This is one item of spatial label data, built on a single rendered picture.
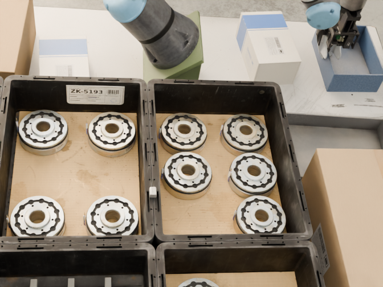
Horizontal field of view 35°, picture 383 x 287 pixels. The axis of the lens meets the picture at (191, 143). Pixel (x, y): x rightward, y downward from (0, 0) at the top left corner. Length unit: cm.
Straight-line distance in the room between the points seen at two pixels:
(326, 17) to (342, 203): 42
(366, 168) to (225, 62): 58
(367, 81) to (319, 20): 38
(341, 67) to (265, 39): 26
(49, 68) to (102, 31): 28
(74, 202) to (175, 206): 21
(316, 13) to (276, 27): 35
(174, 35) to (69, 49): 28
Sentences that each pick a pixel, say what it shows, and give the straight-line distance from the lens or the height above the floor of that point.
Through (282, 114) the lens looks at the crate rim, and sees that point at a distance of 137.
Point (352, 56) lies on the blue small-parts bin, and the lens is 188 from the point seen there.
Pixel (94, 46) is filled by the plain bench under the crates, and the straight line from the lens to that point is 174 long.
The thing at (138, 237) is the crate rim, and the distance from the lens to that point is 112.
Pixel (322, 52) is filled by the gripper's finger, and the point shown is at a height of 78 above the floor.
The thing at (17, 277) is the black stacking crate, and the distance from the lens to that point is 121.
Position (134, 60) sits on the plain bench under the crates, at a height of 70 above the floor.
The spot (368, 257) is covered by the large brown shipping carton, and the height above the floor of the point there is 90.
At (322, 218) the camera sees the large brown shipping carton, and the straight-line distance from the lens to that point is 132.
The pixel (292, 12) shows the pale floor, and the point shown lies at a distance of 309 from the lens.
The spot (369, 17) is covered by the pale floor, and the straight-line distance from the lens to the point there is 323.
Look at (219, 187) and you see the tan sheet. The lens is 132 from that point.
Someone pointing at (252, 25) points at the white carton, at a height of 79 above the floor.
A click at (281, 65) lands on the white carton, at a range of 167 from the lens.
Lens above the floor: 192
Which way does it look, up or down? 52 degrees down
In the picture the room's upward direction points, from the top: 12 degrees clockwise
